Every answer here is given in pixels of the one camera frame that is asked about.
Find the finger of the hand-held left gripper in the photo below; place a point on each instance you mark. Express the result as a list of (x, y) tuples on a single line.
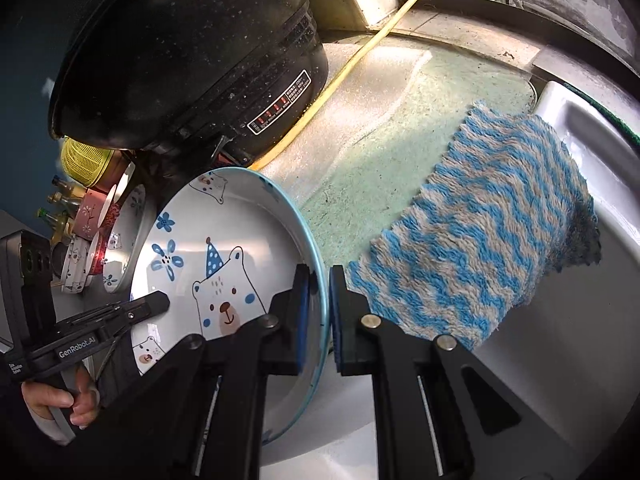
[(145, 305)]

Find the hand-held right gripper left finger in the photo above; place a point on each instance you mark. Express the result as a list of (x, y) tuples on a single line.
[(302, 310)]

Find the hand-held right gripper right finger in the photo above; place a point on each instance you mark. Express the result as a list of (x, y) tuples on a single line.
[(336, 320)]

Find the large bear print plate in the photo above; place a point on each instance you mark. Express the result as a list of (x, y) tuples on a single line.
[(235, 220)]

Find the person's left hand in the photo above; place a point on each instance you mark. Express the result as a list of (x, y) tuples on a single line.
[(82, 400)]

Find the small bear print plate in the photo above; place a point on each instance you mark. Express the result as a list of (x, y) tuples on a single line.
[(120, 272)]

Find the bear print bowl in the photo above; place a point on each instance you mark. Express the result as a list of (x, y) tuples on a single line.
[(75, 260)]

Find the green cap glass bottle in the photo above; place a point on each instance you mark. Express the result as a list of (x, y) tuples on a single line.
[(50, 216)]

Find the small flower print plate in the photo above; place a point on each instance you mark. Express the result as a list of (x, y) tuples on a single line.
[(136, 210)]

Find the amber liquid bottle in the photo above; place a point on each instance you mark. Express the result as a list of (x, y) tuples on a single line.
[(65, 201)]

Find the pink flower bowl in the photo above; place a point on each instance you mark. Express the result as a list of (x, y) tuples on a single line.
[(89, 212)]

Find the brown cap glass bottle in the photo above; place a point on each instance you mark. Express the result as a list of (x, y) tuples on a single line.
[(70, 186)]

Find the copper coloured bowl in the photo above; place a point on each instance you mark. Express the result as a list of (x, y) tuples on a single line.
[(114, 172)]

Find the yellow plastic basket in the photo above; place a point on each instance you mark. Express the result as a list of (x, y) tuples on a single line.
[(85, 160)]

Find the blue grey zigzag cloth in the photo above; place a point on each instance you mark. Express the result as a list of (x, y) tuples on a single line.
[(475, 240)]

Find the white sink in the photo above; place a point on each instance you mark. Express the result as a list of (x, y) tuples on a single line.
[(575, 335)]

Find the green scrub pad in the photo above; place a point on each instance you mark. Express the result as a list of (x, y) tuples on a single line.
[(631, 132)]

